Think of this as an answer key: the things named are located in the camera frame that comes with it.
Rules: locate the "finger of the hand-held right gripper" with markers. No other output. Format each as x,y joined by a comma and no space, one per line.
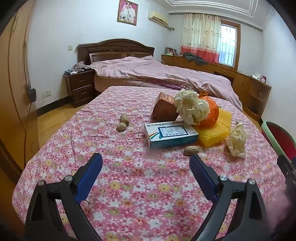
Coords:
285,168

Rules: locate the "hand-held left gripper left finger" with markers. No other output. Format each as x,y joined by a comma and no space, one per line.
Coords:
90,176

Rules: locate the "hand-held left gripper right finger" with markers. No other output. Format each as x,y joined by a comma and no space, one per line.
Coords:
201,176

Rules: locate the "red bin with green rim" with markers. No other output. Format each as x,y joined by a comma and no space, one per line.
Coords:
282,136

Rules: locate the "yellow foam net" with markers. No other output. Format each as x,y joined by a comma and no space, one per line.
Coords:
215,135

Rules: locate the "white blue medicine box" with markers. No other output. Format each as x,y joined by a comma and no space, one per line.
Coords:
171,136

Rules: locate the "orange foam net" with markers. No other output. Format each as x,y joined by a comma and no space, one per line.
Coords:
212,112

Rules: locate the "large white tissue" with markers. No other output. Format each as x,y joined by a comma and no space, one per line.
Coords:
189,106

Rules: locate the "brown cardboard box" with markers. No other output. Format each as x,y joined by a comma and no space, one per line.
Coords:
163,109

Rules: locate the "walnut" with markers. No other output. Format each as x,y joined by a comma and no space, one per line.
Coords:
191,150
124,118
121,127

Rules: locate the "dark wooden nightstand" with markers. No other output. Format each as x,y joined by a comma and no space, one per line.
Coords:
79,88

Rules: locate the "small red box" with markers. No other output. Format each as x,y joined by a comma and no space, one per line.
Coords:
263,79

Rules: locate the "light wooden cabinet desk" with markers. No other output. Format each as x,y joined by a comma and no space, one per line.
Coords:
242,83

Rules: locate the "white tissue pack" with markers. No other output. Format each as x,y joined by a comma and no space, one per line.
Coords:
255,76

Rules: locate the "black charger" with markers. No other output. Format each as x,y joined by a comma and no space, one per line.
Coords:
32,93

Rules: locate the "pile of clothes on nightstand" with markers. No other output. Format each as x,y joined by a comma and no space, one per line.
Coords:
79,66

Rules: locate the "light wooden wardrobe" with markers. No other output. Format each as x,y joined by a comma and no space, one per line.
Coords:
13,92

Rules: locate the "bed with pink blanket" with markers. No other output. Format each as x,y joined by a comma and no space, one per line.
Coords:
161,69

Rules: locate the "dark grey clothes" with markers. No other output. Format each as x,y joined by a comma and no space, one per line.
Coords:
194,59

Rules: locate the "row of books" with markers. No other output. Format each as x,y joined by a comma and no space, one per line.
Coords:
171,51

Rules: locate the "dark wooden bed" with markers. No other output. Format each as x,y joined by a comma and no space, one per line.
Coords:
115,47

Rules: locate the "barred window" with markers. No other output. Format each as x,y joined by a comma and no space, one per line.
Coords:
227,44

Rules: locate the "floral curtain with red hem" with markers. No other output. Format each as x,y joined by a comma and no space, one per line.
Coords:
198,39

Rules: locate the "framed wedding photo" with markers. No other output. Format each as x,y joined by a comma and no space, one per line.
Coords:
127,11

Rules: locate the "white wall socket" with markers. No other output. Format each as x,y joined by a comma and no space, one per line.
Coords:
46,94

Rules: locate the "wall air conditioner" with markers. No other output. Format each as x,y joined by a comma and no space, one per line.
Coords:
158,18

